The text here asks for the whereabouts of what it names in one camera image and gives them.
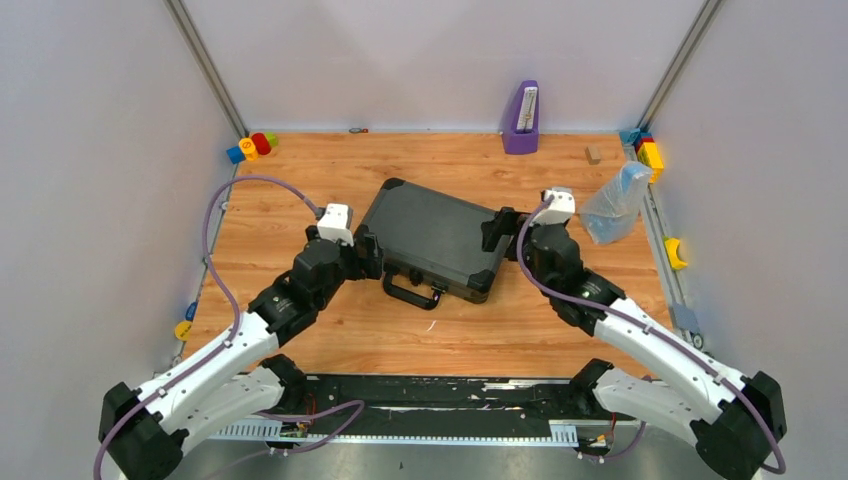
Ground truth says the clear plastic bag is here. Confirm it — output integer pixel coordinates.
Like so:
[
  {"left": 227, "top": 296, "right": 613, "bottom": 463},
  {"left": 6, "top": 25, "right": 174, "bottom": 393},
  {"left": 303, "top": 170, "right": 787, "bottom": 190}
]
[{"left": 578, "top": 161, "right": 654, "bottom": 245}]

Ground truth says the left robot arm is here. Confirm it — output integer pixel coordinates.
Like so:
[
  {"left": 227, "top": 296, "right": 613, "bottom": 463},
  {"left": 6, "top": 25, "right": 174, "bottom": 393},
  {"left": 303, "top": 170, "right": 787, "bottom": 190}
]
[{"left": 92, "top": 226, "right": 383, "bottom": 479}]

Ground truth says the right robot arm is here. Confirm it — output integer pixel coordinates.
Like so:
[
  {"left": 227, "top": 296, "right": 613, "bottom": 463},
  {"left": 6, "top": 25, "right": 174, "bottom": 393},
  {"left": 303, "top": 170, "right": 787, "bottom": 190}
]
[{"left": 481, "top": 203, "right": 787, "bottom": 479}]

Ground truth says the red cylinder block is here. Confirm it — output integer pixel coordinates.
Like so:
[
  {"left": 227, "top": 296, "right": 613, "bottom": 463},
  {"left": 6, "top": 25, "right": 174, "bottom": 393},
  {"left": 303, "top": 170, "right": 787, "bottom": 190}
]
[{"left": 251, "top": 132, "right": 272, "bottom": 156}]

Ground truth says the purple metronome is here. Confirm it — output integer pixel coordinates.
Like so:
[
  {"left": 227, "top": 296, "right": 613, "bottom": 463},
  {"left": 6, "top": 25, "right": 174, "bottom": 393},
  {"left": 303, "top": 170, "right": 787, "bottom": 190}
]
[{"left": 501, "top": 80, "right": 540, "bottom": 155}]

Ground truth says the yellow cylinder block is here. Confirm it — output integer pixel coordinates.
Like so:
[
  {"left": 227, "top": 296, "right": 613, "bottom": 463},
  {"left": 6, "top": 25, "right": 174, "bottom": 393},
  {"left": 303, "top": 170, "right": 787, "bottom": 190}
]
[{"left": 238, "top": 137, "right": 259, "bottom": 161}]

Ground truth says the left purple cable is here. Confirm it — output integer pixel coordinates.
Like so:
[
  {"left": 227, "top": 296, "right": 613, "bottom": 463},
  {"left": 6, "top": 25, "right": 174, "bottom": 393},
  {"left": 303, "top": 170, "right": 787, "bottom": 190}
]
[{"left": 92, "top": 174, "right": 366, "bottom": 480}]

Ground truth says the yellow round disc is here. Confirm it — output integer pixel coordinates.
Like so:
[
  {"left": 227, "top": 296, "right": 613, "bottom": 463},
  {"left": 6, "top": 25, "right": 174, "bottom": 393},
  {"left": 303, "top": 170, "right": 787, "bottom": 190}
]
[{"left": 173, "top": 320, "right": 193, "bottom": 342}]

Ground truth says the yellow curved block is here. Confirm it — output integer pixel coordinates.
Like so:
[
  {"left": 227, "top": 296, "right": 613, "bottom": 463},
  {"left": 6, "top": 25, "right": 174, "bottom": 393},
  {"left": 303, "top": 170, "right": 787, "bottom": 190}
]
[{"left": 663, "top": 237, "right": 688, "bottom": 271}]

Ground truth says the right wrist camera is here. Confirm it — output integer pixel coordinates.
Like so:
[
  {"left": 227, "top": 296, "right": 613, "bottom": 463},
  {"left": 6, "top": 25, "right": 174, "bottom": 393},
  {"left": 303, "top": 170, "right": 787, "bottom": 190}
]
[{"left": 531, "top": 186, "right": 576, "bottom": 226}]

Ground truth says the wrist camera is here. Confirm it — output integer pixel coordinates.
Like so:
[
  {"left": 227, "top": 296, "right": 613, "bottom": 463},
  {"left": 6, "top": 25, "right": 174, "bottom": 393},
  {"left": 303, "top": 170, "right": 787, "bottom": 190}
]
[
  {"left": 531, "top": 186, "right": 576, "bottom": 226},
  {"left": 316, "top": 203, "right": 354, "bottom": 246}
]

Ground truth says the black poker case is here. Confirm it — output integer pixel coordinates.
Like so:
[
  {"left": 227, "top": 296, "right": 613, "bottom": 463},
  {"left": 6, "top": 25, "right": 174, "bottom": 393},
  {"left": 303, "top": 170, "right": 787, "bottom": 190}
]
[{"left": 355, "top": 178, "right": 514, "bottom": 310}]

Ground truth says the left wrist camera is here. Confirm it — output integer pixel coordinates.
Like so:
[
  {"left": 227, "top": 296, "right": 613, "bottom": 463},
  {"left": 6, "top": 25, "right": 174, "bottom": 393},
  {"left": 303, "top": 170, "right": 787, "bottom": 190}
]
[{"left": 316, "top": 203, "right": 354, "bottom": 246}]

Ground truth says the small wooden block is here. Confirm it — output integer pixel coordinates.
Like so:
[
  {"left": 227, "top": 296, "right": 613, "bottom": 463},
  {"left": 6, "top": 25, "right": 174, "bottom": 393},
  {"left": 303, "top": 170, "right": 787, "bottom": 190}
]
[{"left": 585, "top": 145, "right": 602, "bottom": 165}]

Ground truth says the yellow lego block stack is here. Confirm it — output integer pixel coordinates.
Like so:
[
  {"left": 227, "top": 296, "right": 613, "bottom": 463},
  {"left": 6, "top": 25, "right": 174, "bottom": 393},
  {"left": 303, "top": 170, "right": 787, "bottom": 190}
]
[{"left": 633, "top": 132, "right": 665, "bottom": 184}]

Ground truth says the green cylinder block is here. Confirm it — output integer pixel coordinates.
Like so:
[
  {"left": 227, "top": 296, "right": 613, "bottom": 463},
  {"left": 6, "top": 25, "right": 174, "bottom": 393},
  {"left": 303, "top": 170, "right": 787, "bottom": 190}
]
[{"left": 265, "top": 132, "right": 279, "bottom": 148}]

